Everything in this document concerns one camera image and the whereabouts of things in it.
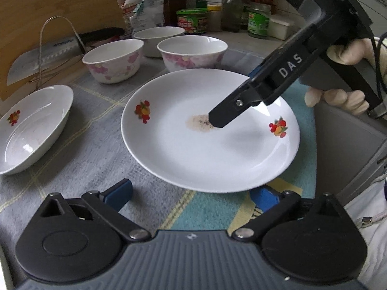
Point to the grey checked table mat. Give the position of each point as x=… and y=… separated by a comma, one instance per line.
x=90, y=154

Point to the large white fruit plate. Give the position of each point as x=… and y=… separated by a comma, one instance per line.
x=165, y=127

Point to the white plastic box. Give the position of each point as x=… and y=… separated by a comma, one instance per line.
x=280, y=27

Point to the yellow lid small jar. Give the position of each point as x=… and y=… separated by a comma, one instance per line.
x=214, y=17

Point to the dark glass bottle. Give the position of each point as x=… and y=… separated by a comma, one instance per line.
x=231, y=15

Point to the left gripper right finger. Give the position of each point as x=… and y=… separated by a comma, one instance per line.
x=277, y=207

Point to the kitchen knife black handle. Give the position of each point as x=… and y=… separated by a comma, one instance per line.
x=27, y=64

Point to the white oval deep plate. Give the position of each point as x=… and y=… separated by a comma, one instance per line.
x=30, y=128

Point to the green lid sauce jar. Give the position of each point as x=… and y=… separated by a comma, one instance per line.
x=193, y=20

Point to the gloved right hand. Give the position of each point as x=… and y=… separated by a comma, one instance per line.
x=351, y=77

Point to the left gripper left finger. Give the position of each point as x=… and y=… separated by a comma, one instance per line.
x=107, y=205

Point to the white paper bag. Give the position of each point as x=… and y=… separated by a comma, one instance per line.
x=139, y=15

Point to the white floral bowl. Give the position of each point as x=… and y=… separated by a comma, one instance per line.
x=114, y=62
x=192, y=52

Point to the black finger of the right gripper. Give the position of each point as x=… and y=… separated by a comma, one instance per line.
x=233, y=106

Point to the bamboo cutting board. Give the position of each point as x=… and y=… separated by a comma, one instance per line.
x=25, y=22

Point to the green label glass jar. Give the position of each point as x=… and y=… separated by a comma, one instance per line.
x=258, y=21

